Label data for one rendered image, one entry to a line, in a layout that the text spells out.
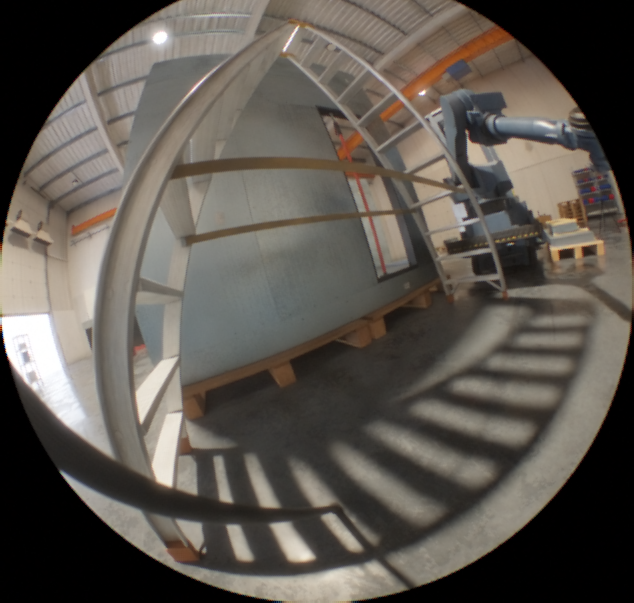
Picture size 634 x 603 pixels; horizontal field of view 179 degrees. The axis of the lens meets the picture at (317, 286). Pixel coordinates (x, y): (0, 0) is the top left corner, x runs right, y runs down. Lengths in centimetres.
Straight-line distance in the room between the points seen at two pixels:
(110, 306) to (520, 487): 86
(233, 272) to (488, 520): 138
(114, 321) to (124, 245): 11
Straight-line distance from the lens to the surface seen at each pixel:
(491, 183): 200
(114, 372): 36
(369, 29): 917
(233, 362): 121
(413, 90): 986
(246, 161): 41
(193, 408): 122
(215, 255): 118
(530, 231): 179
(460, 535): 58
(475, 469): 65
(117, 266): 35
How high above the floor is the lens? 56
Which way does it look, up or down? 4 degrees down
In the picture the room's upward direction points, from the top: 16 degrees counter-clockwise
